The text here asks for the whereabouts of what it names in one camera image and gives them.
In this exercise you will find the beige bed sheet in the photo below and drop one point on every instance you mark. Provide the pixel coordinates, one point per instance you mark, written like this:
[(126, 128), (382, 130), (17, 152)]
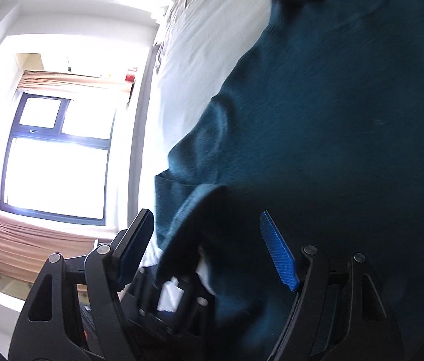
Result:
[(212, 56)]

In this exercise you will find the window with dark frame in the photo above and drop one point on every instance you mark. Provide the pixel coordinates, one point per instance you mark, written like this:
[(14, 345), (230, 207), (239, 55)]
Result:
[(56, 162)]

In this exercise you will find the red object on windowsill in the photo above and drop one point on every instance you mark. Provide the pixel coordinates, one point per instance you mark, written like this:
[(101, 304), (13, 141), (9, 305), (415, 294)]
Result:
[(130, 77)]

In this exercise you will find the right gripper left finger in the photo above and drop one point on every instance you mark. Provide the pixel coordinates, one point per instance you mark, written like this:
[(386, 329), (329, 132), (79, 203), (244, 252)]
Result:
[(73, 311)]

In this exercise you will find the beige curtain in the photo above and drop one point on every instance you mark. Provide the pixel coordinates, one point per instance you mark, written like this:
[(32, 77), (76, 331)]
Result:
[(26, 242)]

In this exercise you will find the dark teal knit sweater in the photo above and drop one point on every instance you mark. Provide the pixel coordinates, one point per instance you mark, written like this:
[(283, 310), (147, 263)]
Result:
[(371, 199)]

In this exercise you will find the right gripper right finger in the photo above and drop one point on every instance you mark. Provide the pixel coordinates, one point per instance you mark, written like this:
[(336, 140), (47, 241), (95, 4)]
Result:
[(339, 311)]

